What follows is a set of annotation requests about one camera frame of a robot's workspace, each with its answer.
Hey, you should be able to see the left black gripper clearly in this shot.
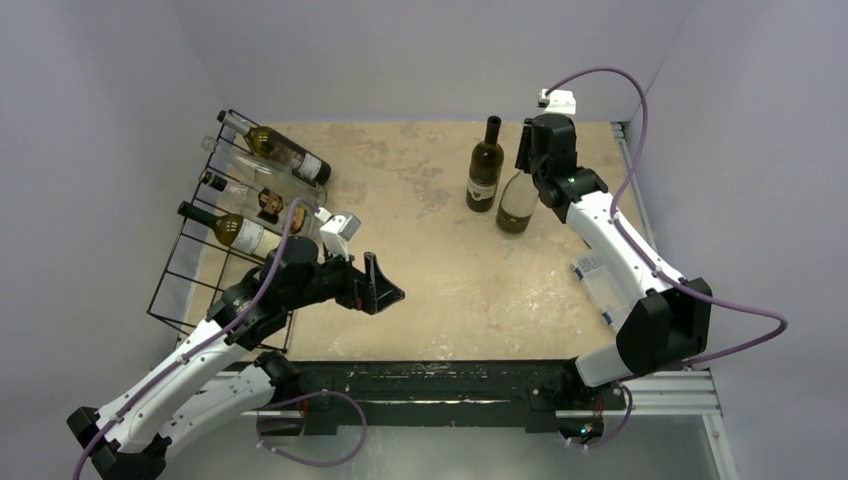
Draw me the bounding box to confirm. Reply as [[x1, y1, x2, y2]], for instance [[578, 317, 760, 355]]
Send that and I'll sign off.
[[284, 240, 403, 313]]

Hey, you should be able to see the dark green bottle back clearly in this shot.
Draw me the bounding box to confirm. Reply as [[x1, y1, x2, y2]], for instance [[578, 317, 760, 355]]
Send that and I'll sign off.
[[466, 115, 504, 213]]

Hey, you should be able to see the square clear liquor bottle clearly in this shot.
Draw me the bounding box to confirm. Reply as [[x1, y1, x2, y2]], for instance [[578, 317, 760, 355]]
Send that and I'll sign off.
[[199, 169, 327, 233]]

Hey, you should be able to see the clear wine bottle dark label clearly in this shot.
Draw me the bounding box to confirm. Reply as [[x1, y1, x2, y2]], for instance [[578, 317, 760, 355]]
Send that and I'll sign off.
[[200, 136, 327, 207]]

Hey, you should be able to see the dark green labelled wine bottle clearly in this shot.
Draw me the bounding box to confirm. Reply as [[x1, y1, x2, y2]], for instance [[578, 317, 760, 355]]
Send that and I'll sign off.
[[217, 110, 332, 186]]

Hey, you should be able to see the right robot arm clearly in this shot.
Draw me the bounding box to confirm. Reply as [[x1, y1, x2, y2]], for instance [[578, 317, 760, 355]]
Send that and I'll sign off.
[[516, 113, 712, 407]]

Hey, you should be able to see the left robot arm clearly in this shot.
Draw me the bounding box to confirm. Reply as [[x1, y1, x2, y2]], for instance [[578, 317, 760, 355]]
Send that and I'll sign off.
[[67, 236, 405, 479]]

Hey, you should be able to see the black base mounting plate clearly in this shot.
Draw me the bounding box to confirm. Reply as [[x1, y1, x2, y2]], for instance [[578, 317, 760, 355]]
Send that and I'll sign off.
[[258, 360, 627, 442]]

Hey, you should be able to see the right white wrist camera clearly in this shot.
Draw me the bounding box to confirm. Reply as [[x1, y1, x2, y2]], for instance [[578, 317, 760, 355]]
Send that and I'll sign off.
[[537, 89, 577, 117]]

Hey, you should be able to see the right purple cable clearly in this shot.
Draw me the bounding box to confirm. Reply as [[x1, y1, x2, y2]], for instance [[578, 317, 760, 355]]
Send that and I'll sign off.
[[544, 67, 790, 370]]

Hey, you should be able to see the purple cable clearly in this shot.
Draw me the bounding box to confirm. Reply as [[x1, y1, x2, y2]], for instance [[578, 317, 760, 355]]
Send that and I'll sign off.
[[544, 67, 790, 370], [71, 197, 367, 480]]

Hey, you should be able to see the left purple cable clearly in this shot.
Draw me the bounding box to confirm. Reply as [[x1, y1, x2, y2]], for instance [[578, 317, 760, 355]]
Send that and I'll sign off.
[[71, 197, 367, 480]]

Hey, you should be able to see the black wire wine rack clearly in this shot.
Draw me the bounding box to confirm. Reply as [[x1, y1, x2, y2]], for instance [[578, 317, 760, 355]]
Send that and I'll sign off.
[[146, 109, 331, 352]]

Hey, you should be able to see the aluminium frame rail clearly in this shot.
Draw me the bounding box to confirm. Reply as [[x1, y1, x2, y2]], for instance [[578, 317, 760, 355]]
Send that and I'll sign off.
[[119, 370, 740, 480]]

